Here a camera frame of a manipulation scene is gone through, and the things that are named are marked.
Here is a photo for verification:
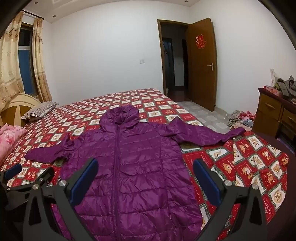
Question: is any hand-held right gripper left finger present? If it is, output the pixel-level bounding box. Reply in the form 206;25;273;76
23;158;102;241

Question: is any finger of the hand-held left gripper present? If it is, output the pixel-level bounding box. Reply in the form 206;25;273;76
5;167;55;210
3;164;23;181

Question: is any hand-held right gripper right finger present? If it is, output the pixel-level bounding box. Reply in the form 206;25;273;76
192;159;269;241

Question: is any purple puffer jacket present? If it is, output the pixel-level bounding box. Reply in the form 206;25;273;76
24;104;245;241

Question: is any colourful clothes pile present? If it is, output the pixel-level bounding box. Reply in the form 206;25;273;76
228;110;256;131

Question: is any grey clothes pile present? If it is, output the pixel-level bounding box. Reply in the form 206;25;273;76
273;75;296;103

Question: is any pink floral quilt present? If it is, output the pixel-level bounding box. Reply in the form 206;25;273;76
0;124;28;166

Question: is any red printed bedsheet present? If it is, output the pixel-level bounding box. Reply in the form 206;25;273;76
0;88;290;241

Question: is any wooden bed headboard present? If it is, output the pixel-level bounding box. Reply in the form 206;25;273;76
0;93;41;127

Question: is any striped pillow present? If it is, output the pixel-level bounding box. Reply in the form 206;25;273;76
21;101;59;121

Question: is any wooden dresser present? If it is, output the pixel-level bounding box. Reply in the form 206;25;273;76
252;88;296;139

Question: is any brown wooden door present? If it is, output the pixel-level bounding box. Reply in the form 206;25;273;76
186;18;218;112

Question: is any window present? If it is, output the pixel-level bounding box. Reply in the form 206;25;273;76
18;23;38;96

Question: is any beige patterned curtain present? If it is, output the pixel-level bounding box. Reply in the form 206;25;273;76
0;11;25;105
32;17;53;102

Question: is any red box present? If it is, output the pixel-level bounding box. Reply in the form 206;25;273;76
262;85;283;98

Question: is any red paper door decoration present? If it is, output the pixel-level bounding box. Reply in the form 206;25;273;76
195;34;207;49

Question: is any curtain rod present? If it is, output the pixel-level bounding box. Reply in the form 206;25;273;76
22;10;44;20

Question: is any brown door frame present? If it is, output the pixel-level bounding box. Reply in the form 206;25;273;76
157;19;192;102

